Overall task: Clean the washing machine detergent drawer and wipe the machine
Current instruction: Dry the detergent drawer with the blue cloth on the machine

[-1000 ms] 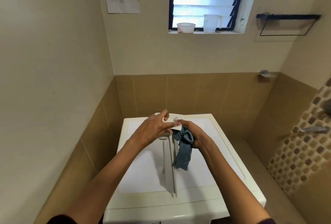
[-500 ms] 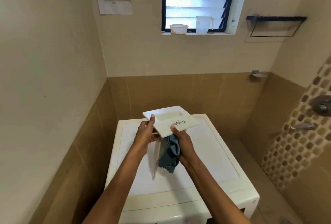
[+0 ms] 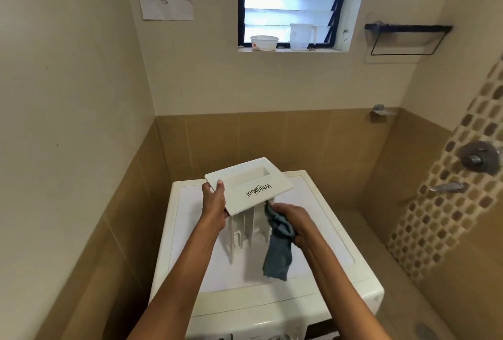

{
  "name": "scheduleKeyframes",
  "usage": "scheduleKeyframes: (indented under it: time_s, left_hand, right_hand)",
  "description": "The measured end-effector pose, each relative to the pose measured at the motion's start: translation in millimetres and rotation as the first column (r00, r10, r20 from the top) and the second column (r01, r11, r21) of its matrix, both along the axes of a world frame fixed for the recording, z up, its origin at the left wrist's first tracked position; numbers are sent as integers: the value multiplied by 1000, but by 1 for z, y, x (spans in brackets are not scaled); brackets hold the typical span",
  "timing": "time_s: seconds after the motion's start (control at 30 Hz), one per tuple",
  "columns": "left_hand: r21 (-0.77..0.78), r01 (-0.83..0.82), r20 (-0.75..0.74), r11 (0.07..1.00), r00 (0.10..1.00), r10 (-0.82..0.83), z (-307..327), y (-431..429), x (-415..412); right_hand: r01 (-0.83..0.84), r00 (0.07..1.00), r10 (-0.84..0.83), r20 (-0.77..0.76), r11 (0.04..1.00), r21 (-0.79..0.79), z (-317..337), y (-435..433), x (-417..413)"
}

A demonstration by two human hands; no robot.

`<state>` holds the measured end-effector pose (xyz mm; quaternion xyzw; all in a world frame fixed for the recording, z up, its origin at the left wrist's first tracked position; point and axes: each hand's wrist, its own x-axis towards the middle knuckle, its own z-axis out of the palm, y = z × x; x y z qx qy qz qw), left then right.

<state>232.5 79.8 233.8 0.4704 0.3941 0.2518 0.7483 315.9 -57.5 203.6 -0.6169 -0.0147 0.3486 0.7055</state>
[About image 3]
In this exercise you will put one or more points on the person's left hand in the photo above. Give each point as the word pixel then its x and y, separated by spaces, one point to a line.
pixel 214 210

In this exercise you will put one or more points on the translucent plastic jug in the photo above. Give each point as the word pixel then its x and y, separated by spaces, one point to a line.
pixel 300 37

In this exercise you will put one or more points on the chrome wall tap lever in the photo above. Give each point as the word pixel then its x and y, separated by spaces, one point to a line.
pixel 450 187

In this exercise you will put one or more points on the person's left forearm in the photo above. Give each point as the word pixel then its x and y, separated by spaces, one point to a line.
pixel 177 288

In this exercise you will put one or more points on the round metal floor drain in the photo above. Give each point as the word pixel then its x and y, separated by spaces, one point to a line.
pixel 424 332

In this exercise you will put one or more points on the black wall towel rack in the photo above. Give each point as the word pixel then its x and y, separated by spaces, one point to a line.
pixel 408 27

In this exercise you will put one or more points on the grey wall shelf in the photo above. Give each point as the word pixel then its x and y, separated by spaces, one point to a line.
pixel 383 112

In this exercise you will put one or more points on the person's right forearm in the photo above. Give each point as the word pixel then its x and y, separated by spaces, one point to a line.
pixel 342 292

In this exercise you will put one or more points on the white detergent drawer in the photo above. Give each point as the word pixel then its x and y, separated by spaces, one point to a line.
pixel 251 186

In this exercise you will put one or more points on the white container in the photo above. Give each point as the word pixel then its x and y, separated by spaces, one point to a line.
pixel 264 43

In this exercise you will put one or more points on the white washing machine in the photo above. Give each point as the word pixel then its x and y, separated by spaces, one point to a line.
pixel 322 218

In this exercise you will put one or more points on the person's right hand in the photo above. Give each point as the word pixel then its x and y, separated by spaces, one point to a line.
pixel 300 224

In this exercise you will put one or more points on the blue cloth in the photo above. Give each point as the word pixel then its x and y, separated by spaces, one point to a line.
pixel 279 253

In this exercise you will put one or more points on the chrome shower valve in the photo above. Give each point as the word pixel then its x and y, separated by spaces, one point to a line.
pixel 478 157

